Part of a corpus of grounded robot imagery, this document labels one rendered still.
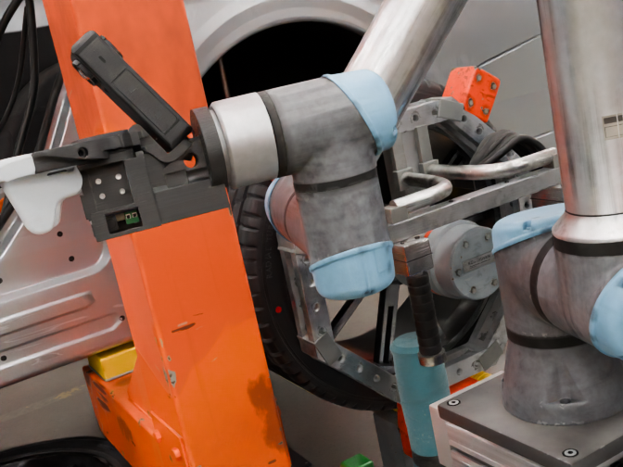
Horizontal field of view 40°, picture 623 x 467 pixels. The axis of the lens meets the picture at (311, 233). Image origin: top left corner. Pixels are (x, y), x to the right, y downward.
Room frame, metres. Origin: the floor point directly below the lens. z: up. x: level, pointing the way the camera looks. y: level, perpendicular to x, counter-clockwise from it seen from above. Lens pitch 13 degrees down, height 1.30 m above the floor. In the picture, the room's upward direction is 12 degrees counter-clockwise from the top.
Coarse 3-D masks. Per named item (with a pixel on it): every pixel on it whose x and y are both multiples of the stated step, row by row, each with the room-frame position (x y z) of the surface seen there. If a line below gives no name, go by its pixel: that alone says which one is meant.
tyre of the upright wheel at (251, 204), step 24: (432, 96) 1.68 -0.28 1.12; (240, 192) 1.56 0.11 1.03; (264, 192) 1.50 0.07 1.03; (240, 216) 1.54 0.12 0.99; (264, 216) 1.49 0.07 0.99; (240, 240) 1.51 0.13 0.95; (264, 240) 1.49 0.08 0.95; (264, 264) 1.48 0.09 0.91; (264, 288) 1.48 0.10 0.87; (264, 312) 1.48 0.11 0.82; (288, 312) 1.50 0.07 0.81; (264, 336) 1.48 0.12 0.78; (288, 336) 1.49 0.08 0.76; (288, 360) 1.49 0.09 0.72; (312, 360) 1.51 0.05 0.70; (312, 384) 1.50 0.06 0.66; (336, 384) 1.52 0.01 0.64; (360, 384) 1.55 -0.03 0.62; (360, 408) 1.55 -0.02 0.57; (384, 408) 1.57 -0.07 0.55
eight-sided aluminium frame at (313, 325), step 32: (448, 96) 1.60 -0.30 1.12; (448, 128) 1.64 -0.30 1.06; (480, 128) 1.62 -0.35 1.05; (288, 256) 1.46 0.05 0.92; (288, 288) 1.47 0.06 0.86; (320, 320) 1.43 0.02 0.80; (480, 320) 1.65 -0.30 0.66; (320, 352) 1.42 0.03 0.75; (352, 352) 1.45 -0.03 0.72; (448, 352) 1.61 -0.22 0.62; (480, 352) 1.58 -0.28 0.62; (384, 384) 1.48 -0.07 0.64
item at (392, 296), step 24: (432, 144) 1.77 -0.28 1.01; (456, 144) 1.70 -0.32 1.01; (456, 192) 1.82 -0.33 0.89; (480, 216) 1.73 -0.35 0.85; (384, 312) 1.61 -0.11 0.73; (408, 312) 1.83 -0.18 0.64; (456, 312) 1.72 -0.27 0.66; (480, 312) 1.69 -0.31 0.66; (360, 336) 1.81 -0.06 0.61; (384, 336) 1.61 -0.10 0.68; (456, 336) 1.66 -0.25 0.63; (384, 360) 1.61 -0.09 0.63
